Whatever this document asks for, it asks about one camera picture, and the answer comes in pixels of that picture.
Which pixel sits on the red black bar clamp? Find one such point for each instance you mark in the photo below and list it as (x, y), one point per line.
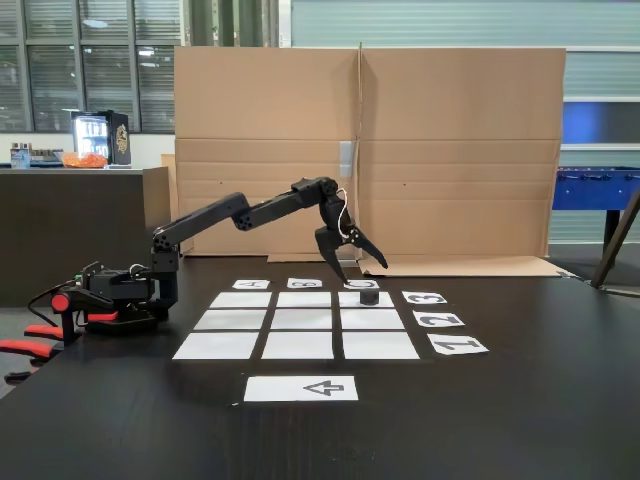
(62, 302)

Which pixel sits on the paper sheet letter B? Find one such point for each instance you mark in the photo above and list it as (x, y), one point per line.
(292, 286)

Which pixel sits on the brown wooden beam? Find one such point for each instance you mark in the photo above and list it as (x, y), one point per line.
(616, 240)

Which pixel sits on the blue foosball table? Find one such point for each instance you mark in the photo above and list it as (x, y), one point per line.
(595, 192)

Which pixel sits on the orange plastic bag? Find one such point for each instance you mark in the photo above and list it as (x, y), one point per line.
(85, 161)

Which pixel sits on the small brown cardboard sheet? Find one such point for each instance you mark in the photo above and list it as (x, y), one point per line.
(156, 200)

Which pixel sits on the paper sheet number 2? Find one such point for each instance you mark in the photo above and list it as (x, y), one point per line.
(422, 324)

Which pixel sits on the white paper grid square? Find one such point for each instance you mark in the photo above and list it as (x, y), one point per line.
(381, 346)
(349, 300)
(297, 346)
(301, 320)
(215, 346)
(241, 300)
(304, 299)
(372, 319)
(230, 320)

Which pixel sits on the blue white carton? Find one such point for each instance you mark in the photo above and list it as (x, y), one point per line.
(21, 156)

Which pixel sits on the large brown cardboard box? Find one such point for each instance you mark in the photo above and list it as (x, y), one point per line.
(450, 150)

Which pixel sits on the grey tape strip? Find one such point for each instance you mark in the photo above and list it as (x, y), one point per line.
(350, 262)
(346, 159)

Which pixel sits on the black octagonal token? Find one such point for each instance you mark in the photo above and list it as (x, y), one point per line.
(369, 298)

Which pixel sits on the paper sheet number 3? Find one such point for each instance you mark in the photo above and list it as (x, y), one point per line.
(409, 301)

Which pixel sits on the black lit mini fridge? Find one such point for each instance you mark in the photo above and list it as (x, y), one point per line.
(117, 137)

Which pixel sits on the paper sheet letter C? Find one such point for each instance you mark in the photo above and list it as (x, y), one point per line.
(375, 287)

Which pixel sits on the paper sheet number 1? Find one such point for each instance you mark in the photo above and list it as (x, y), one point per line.
(437, 350)

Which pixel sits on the white arrow paper sheet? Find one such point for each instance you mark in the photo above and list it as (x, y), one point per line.
(280, 389)

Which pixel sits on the paper sheet letter A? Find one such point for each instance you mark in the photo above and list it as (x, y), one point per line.
(237, 286)

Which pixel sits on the dark brown counter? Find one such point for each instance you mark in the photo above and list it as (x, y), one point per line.
(50, 225)

